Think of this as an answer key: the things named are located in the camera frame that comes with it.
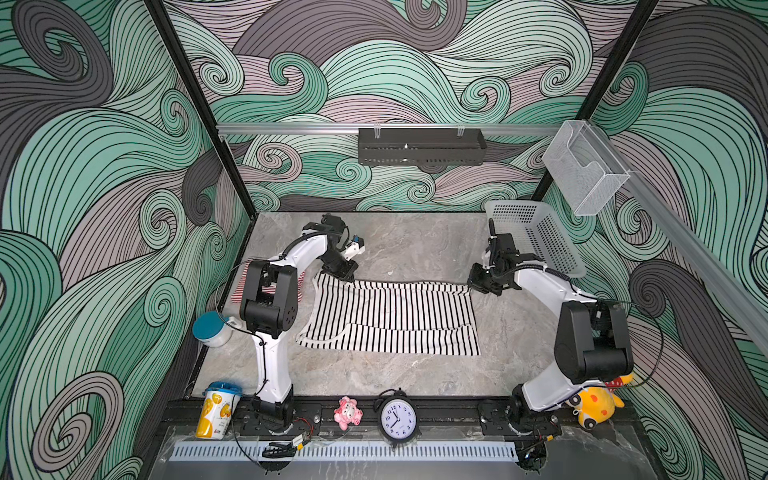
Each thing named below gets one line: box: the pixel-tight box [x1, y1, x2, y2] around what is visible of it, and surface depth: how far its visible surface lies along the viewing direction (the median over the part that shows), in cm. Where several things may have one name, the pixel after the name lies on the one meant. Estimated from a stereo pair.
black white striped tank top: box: [296, 274, 481, 356], surface depth 92 cm
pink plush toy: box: [334, 396, 363, 431], surface depth 73 cm
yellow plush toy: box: [567, 372, 633, 430], surface depth 72 cm
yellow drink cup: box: [195, 381, 243, 441], surface depth 71 cm
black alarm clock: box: [373, 387, 422, 448], surface depth 73 cm
